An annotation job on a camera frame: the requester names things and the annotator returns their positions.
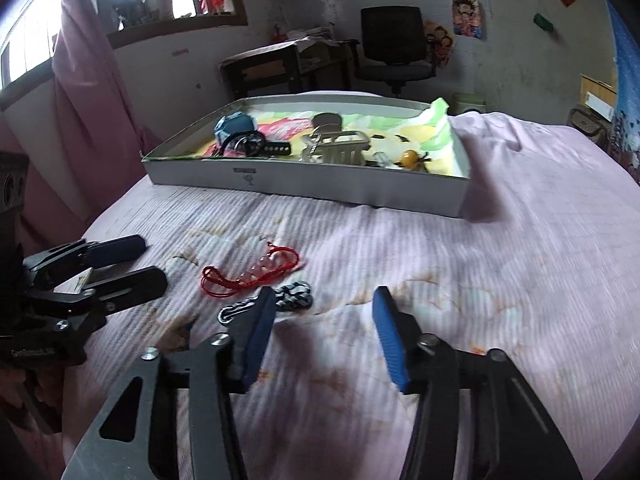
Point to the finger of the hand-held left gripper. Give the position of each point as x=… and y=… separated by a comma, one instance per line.
x=135, y=285
x=117, y=250

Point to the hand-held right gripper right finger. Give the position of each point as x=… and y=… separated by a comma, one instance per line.
x=390, y=340

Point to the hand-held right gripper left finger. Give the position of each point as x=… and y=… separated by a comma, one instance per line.
x=257, y=340

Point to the white cardboard box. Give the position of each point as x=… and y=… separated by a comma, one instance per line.
x=300, y=185

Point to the blue smartwatch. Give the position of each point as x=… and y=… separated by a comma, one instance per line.
x=235, y=122

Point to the amber bead pendant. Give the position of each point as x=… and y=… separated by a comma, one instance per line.
x=411, y=158

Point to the pink bedsheet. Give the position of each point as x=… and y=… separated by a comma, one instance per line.
x=450, y=260

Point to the pink curtain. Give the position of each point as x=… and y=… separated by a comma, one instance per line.
x=85, y=85

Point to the flower printed paper lining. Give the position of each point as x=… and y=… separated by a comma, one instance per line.
x=430, y=125

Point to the dark wooden desk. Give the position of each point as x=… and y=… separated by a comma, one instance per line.
x=260, y=57

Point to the green plastic stool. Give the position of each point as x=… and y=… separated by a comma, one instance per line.
x=467, y=100

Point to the white paper pile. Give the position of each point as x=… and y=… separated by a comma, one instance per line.
x=307, y=34

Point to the black office chair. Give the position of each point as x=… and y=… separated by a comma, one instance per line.
x=390, y=30

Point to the cardboard carton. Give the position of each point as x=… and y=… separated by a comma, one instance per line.
x=597, y=95

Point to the blue printed curtain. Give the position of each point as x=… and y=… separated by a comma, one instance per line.
x=625, y=85

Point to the orange cartoon wall sticker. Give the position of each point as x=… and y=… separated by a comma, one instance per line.
x=440, y=42

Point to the cartoon character wall poster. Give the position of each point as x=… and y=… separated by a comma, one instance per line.
x=468, y=17

